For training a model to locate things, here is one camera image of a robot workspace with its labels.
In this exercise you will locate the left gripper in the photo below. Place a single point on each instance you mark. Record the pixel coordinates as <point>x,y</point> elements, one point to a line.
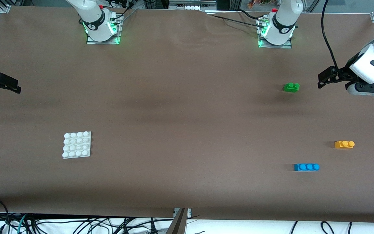
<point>348,71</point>

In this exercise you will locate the yellow two-stud block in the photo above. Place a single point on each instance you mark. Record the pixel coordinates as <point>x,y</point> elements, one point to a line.
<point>342,145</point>

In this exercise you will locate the white studded base plate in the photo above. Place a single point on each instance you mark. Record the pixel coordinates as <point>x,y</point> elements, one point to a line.
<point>76,146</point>

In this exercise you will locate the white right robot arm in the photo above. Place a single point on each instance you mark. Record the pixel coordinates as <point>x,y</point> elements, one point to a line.
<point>89,19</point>

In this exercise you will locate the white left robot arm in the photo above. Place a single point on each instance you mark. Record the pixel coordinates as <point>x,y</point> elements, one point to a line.
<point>282,19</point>

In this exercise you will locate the green two-stud block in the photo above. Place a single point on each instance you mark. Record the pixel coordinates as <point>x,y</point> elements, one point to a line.
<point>291,88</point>

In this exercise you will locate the blue three-stud block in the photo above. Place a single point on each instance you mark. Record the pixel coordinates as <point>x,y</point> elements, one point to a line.
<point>304,167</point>

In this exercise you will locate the brown table cover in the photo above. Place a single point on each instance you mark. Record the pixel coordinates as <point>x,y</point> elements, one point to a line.
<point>187,97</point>

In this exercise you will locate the dark table support beam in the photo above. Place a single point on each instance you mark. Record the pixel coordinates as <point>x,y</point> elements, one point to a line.
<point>178,224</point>

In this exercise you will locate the aluminium frame profile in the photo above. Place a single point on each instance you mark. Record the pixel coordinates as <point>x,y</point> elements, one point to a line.
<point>190,5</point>

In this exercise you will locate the silver metal bracket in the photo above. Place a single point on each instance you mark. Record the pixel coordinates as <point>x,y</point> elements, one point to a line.
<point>189,212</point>

